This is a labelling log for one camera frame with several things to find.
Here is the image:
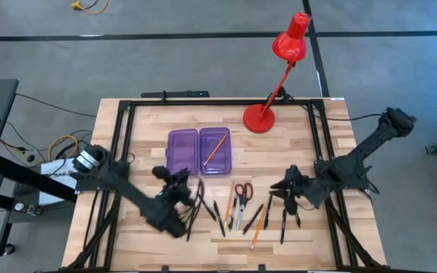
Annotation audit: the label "white paper box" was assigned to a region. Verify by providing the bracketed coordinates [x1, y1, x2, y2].
[38, 157, 86, 206]

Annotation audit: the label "black desk beam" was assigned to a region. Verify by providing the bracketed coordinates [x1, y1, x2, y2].
[0, 153, 78, 204]

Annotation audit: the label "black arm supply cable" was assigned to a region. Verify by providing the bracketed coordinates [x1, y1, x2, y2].
[309, 107, 386, 123]

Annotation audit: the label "black left wrist camera cable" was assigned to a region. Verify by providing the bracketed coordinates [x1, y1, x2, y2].
[178, 180, 206, 243]

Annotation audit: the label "black aluminium table frame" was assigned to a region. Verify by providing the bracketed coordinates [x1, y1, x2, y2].
[61, 98, 390, 273]

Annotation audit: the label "yellow cable with plug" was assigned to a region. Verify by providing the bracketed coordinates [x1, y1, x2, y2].
[70, 0, 109, 15]

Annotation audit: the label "red and black scissors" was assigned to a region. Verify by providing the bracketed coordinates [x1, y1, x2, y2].
[234, 182, 253, 231]

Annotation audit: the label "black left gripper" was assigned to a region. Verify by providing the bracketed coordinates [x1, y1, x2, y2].
[157, 168, 196, 208]

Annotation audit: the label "small round white device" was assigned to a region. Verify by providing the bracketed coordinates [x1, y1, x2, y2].
[12, 202, 44, 218]

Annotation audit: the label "black bar with small light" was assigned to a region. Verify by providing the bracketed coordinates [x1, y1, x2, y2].
[140, 89, 211, 99]

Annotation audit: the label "coiled yellow cable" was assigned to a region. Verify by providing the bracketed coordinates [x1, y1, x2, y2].
[46, 134, 80, 162]

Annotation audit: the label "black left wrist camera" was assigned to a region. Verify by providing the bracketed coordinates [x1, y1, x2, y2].
[152, 165, 171, 182]

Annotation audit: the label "black caster wheel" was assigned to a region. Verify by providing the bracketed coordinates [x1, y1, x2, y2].
[1, 242, 17, 257]

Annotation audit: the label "thin black floor cable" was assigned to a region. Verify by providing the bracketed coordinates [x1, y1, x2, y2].
[15, 93, 98, 118]

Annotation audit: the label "black clamp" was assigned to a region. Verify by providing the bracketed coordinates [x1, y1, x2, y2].
[277, 86, 292, 104]

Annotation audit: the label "purple translucent plastic supply box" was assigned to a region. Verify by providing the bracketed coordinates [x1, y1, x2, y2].
[166, 127, 233, 177]

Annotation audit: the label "red desk lamp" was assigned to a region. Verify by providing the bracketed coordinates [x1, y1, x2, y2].
[242, 11, 312, 135]

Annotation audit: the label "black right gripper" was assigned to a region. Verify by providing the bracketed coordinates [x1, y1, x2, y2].
[269, 165, 320, 216]

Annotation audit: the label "orange pencil with yellow eraser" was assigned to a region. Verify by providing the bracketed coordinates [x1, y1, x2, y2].
[224, 180, 235, 230]

